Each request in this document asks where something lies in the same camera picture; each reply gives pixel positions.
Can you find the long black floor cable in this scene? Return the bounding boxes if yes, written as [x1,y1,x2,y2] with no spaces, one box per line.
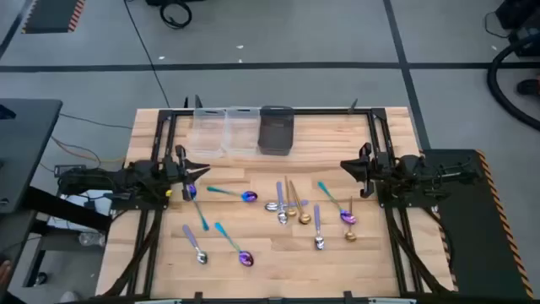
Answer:
[123,0,171,109]

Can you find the clear water bottle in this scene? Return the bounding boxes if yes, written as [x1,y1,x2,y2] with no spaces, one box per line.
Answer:
[78,231,106,248]

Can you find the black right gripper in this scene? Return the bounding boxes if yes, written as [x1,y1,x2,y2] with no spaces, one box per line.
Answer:
[340,142,379,199]

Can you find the black equipment box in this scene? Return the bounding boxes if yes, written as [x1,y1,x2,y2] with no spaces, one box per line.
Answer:
[495,0,540,58]

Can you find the thick black hose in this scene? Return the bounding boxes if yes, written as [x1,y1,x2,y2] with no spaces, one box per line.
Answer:
[486,33,540,132]

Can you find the silver spoon lilac handle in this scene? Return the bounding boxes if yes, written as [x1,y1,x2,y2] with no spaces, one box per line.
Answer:
[312,204,326,251]
[275,181,289,225]
[181,224,209,266]
[264,199,311,213]

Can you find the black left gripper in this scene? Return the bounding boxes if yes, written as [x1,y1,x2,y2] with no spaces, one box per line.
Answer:
[172,144,211,202]

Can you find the black mat hazard-striped edge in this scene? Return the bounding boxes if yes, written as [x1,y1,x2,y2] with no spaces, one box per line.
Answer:
[421,148,536,301]
[20,0,87,34]

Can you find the dark purple long spoon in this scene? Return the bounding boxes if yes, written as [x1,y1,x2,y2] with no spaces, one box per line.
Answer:
[206,186,259,204]

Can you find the rainbow spoon teal handle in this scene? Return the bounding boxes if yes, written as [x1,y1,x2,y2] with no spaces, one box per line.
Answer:
[213,221,255,268]
[316,181,358,225]

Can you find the black side table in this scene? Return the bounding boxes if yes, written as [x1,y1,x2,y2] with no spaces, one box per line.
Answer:
[0,98,113,292]

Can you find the dark grey plastic bin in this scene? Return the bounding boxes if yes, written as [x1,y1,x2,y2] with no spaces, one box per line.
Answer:
[256,105,295,156]

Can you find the white paper sheet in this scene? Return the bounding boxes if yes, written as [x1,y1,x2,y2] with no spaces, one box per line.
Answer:
[47,188,114,232]

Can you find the small pink iridescent spoon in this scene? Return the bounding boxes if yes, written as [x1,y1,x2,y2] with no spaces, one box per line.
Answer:
[186,183,210,232]

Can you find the black metal table frame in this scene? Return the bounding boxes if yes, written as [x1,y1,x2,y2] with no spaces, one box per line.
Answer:
[99,95,456,304]

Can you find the red and black tool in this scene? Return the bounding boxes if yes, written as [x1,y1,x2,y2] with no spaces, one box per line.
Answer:
[516,75,540,96]

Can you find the person's hand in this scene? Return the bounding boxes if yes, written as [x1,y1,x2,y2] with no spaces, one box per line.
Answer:
[0,259,12,289]

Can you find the black coiled cable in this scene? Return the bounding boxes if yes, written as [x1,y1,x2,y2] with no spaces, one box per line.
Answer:
[145,0,194,30]

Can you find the clear plastic bin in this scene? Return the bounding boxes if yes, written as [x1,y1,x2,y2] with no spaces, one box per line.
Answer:
[224,106,262,156]
[192,107,228,160]

